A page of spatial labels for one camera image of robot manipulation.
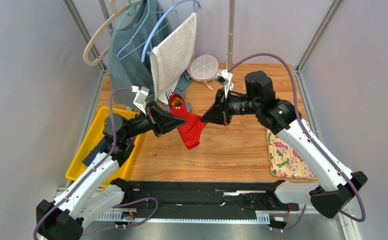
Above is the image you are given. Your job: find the red paper napkin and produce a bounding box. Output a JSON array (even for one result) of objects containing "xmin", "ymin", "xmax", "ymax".
[{"xmin": 168, "ymin": 93, "xmax": 207, "ymax": 150}]

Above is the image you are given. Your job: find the white towel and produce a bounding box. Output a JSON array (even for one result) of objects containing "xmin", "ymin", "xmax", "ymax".
[{"xmin": 149, "ymin": 13, "xmax": 197, "ymax": 104}]

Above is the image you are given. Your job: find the metal rack pole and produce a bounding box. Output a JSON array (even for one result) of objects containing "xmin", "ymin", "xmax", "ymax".
[
  {"xmin": 226, "ymin": 0, "xmax": 236, "ymax": 89},
  {"xmin": 98, "ymin": 0, "xmax": 114, "ymax": 37}
]

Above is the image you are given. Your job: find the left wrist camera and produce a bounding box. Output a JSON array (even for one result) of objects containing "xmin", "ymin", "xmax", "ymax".
[{"xmin": 131, "ymin": 85, "xmax": 149, "ymax": 114}]

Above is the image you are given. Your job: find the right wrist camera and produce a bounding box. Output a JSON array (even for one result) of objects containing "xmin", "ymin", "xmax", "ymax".
[{"xmin": 214, "ymin": 69, "xmax": 235, "ymax": 98}]

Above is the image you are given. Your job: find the left metal rack pole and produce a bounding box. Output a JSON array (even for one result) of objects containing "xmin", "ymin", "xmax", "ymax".
[{"xmin": 98, "ymin": 0, "xmax": 114, "ymax": 37}]

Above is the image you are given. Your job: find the beige hanger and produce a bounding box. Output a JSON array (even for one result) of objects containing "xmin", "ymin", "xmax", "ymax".
[{"xmin": 82, "ymin": 0, "xmax": 129, "ymax": 67}]

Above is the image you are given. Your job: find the yellow plastic bin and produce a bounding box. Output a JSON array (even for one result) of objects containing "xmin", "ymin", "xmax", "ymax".
[{"xmin": 65, "ymin": 106, "xmax": 146, "ymax": 188}]

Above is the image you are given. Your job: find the pink white mesh bag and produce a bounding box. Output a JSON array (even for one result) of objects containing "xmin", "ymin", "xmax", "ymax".
[{"xmin": 187, "ymin": 54, "xmax": 219, "ymax": 91}]

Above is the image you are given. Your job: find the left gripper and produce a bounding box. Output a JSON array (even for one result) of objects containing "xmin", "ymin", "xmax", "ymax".
[{"xmin": 122, "ymin": 100, "xmax": 186, "ymax": 141}]

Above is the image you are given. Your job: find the gold spoon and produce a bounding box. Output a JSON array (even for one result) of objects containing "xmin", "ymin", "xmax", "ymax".
[{"xmin": 170, "ymin": 96, "xmax": 185, "ymax": 109}]

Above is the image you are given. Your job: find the floral tray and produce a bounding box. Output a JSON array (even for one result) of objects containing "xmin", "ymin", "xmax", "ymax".
[{"xmin": 266, "ymin": 129, "xmax": 316, "ymax": 180}]

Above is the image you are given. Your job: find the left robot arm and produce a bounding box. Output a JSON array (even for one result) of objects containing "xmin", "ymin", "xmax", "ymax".
[{"xmin": 33, "ymin": 102, "xmax": 186, "ymax": 240}]

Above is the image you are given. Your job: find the green hanger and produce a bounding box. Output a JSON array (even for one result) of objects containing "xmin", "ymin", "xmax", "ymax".
[{"xmin": 116, "ymin": 0, "xmax": 146, "ymax": 29}]

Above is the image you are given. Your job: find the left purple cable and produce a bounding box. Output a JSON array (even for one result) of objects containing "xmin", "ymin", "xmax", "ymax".
[{"xmin": 32, "ymin": 87, "xmax": 160, "ymax": 240}]

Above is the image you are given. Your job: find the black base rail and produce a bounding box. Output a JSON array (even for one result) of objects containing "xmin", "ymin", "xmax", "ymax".
[{"xmin": 122, "ymin": 181, "xmax": 301, "ymax": 221}]

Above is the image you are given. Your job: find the navy blue cloth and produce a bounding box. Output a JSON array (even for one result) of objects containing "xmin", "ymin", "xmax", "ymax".
[{"xmin": 82, "ymin": 137, "xmax": 113, "ymax": 167}]

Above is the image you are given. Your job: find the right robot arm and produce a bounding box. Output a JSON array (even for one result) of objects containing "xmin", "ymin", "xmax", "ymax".
[{"xmin": 201, "ymin": 70, "xmax": 368, "ymax": 219}]

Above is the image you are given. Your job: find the blue hanger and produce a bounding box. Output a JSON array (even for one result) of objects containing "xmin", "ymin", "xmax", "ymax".
[{"xmin": 116, "ymin": 0, "xmax": 202, "ymax": 63}]

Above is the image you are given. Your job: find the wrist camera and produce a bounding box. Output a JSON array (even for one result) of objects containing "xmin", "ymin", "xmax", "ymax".
[
  {"xmin": 214, "ymin": 69, "xmax": 235, "ymax": 98},
  {"xmin": 131, "ymin": 85, "xmax": 149, "ymax": 114}
]

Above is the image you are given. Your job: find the teal sweatshirt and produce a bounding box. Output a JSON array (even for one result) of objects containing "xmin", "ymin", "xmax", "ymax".
[{"xmin": 107, "ymin": 0, "xmax": 193, "ymax": 114}]

